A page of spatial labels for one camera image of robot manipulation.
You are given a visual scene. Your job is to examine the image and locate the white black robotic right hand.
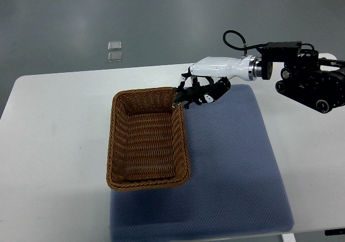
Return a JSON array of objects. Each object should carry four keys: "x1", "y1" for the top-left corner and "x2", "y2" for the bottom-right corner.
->
[{"x1": 177, "y1": 56, "x2": 261, "y2": 102}]

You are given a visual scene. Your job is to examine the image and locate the dark toy crocodile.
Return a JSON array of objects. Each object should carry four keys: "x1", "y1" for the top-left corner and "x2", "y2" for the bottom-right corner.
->
[{"x1": 172, "y1": 84, "x2": 219, "y2": 109}]

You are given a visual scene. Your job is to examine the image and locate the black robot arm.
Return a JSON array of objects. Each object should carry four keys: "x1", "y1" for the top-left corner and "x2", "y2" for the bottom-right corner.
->
[{"x1": 256, "y1": 42, "x2": 344, "y2": 114}]

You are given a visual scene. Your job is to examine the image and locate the brown wicker basket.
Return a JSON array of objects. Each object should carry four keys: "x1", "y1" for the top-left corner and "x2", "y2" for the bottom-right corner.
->
[{"x1": 106, "y1": 87, "x2": 191, "y2": 191}]

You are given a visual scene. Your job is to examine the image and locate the blue grey fabric mat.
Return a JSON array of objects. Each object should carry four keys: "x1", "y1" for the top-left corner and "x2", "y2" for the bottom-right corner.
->
[{"x1": 109, "y1": 85, "x2": 294, "y2": 241}]

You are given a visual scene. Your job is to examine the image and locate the upper floor socket plate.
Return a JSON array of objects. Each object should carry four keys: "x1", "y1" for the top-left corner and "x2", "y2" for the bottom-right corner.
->
[{"x1": 108, "y1": 40, "x2": 122, "y2": 51}]

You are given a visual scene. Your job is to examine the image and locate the white table leg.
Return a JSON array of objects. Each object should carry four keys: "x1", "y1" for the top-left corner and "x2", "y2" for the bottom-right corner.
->
[{"x1": 281, "y1": 233, "x2": 296, "y2": 242}]

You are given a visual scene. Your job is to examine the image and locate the black table control box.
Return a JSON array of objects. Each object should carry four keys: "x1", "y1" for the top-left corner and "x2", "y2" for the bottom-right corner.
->
[{"x1": 325, "y1": 228, "x2": 345, "y2": 236}]

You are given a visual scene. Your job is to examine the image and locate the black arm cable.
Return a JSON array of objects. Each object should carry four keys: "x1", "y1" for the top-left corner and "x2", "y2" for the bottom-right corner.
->
[{"x1": 223, "y1": 30, "x2": 267, "y2": 57}]

